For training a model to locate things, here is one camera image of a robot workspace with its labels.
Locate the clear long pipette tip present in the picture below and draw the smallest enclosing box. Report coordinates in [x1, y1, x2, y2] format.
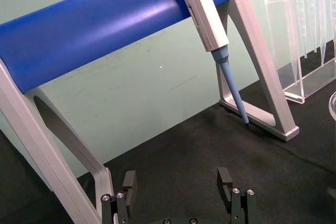
[296, 0, 316, 59]
[324, 0, 336, 53]
[280, 0, 302, 86]
[313, 0, 329, 67]

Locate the clear round dish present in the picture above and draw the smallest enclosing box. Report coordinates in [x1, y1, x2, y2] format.
[328, 91, 336, 123]

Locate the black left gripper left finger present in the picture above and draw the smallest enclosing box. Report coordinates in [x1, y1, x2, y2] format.
[101, 170, 138, 224]

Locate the clear acrylic rack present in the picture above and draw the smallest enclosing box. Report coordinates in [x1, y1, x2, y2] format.
[262, 0, 336, 104]

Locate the grey stand with blue bar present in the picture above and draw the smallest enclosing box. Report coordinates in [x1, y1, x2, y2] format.
[0, 0, 300, 224]

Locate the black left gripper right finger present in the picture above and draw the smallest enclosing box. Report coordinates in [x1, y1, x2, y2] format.
[216, 167, 257, 224]

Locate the black table cloth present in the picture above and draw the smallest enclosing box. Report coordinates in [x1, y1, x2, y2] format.
[0, 47, 336, 224]

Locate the white pipette with blue nozzle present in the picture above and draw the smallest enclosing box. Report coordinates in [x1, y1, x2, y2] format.
[172, 0, 250, 131]

